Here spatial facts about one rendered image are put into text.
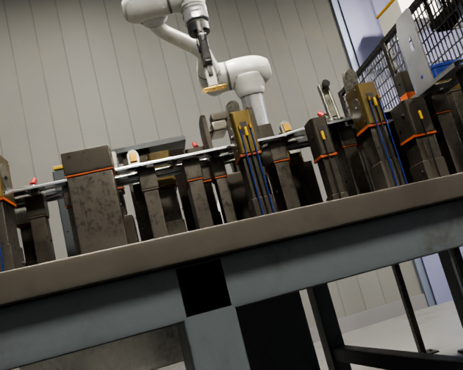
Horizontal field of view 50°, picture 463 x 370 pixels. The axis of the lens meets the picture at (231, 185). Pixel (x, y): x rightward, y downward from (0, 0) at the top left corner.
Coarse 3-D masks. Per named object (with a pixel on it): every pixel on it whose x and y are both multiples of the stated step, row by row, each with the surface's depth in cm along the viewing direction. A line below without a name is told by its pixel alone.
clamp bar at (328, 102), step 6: (318, 84) 178; (324, 84) 175; (318, 90) 179; (324, 90) 178; (330, 90) 177; (324, 96) 176; (330, 96) 177; (324, 102) 176; (330, 102) 176; (330, 108) 176; (336, 108) 175; (330, 114) 174; (336, 114) 175
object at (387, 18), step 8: (392, 0) 448; (400, 0) 444; (408, 0) 446; (384, 8) 461; (392, 8) 452; (400, 8) 443; (432, 8) 450; (376, 16) 475; (384, 16) 465; (392, 16) 454; (416, 16) 444; (424, 16) 446; (384, 24) 467; (392, 24) 456; (416, 24) 454; (424, 24) 459; (384, 32) 469
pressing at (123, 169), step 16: (384, 112) 153; (304, 128) 144; (336, 128) 157; (288, 144) 161; (304, 144) 167; (160, 160) 139; (176, 160) 146; (208, 160) 155; (224, 160) 159; (128, 176) 150; (160, 176) 157; (16, 192) 137; (48, 192) 144
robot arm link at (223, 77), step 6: (222, 66) 221; (222, 72) 220; (198, 78) 220; (222, 78) 220; (228, 78) 220; (204, 84) 221; (228, 84) 222; (216, 90) 225; (222, 90) 225; (228, 90) 226
